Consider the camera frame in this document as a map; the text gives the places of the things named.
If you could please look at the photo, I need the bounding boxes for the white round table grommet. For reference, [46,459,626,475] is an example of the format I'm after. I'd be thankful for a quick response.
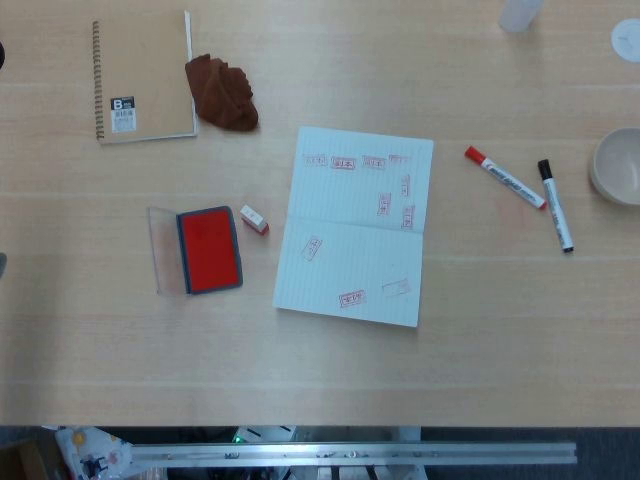
[610,18,640,63]

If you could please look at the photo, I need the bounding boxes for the aluminium rail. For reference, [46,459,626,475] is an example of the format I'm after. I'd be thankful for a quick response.
[130,441,579,469]

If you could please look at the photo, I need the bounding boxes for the kraft spiral notebook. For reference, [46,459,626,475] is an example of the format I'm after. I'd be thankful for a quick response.
[91,10,200,147]

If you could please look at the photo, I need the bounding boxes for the brown crumpled cloth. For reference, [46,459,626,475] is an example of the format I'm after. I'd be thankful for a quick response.
[184,53,260,133]

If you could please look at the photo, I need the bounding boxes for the white sticker-covered panel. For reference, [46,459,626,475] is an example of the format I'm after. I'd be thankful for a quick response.
[53,426,134,480]

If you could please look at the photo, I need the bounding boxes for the black whiteboard marker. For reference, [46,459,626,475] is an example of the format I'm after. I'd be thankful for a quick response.
[537,158,576,254]

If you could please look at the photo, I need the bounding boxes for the white box with green light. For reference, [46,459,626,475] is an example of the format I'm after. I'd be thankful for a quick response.
[232,425,296,445]

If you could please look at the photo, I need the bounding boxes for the open white stamped notebook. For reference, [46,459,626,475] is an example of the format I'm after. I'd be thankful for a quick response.
[272,125,436,329]

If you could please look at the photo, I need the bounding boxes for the translucent squeeze bottle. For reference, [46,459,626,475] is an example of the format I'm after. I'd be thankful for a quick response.
[499,0,545,34]

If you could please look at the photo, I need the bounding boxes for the brown cardboard box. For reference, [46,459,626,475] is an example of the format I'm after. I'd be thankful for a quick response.
[0,438,51,480]

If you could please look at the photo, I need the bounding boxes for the beige bowl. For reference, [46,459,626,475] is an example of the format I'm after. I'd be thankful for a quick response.
[592,127,640,207]

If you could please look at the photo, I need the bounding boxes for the red whiteboard marker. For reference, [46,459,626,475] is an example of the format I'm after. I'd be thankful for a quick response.
[464,145,549,212]

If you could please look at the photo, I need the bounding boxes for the small white red stamp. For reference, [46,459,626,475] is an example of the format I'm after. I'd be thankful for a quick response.
[239,203,271,236]

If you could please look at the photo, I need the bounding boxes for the red ink pad clear lid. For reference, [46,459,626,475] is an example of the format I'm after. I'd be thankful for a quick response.
[146,205,245,297]

